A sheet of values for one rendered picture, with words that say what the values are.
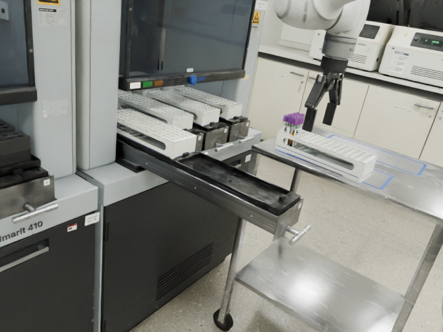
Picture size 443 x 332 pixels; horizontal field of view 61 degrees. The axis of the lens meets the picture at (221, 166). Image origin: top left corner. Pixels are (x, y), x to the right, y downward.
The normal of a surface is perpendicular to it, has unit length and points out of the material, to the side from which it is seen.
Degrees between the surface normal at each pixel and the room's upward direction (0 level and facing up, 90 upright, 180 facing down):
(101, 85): 90
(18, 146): 90
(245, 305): 0
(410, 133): 90
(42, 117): 90
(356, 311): 0
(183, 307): 0
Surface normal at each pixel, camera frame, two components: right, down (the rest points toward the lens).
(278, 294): 0.15, -0.91
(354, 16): 0.41, 0.45
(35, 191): 0.79, 0.35
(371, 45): -0.62, 0.23
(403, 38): -0.43, -0.26
